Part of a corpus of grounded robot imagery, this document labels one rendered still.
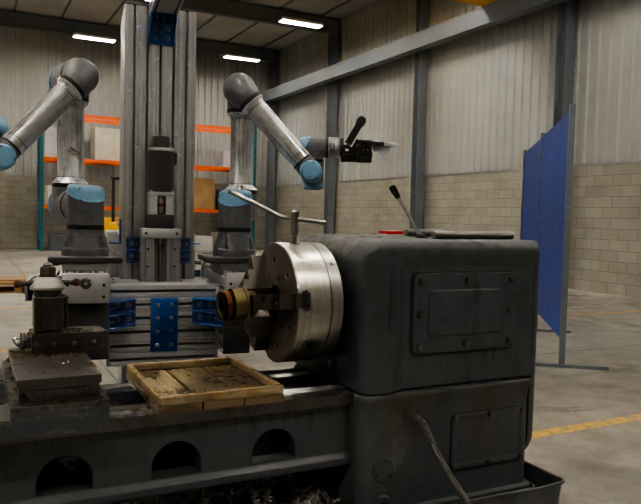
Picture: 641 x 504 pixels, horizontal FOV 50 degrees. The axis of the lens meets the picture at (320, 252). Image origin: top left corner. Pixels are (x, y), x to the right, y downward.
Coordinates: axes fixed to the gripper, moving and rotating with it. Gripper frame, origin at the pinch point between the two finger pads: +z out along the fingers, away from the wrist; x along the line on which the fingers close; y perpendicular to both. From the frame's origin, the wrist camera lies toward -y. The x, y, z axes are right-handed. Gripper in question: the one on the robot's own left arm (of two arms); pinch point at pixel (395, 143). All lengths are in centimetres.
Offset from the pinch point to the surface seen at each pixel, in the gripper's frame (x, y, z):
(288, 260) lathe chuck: 86, 27, -32
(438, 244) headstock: 79, 23, 7
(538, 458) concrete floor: -101, 173, 93
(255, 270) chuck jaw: 77, 32, -41
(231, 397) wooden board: 107, 55, -43
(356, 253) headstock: 84, 25, -15
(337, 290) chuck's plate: 87, 34, -19
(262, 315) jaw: 82, 43, -39
